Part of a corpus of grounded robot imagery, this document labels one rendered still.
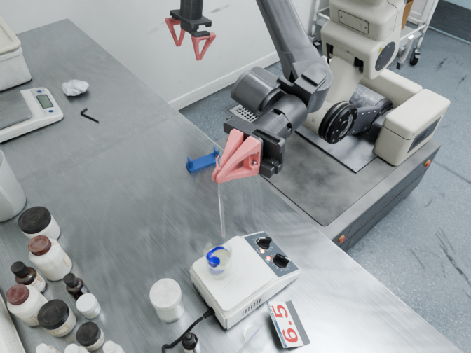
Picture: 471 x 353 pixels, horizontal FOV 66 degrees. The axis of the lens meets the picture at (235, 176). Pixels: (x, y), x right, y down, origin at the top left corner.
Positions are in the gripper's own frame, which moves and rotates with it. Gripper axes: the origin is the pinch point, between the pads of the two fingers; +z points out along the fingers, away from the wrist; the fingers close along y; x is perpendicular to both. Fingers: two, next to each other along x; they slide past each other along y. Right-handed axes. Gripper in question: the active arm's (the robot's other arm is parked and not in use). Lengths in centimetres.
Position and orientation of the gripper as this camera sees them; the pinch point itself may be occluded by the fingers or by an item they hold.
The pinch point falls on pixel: (219, 176)
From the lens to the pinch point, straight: 52.2
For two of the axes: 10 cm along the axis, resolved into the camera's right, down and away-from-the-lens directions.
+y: 7.8, 4.5, -4.3
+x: 0.2, 6.7, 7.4
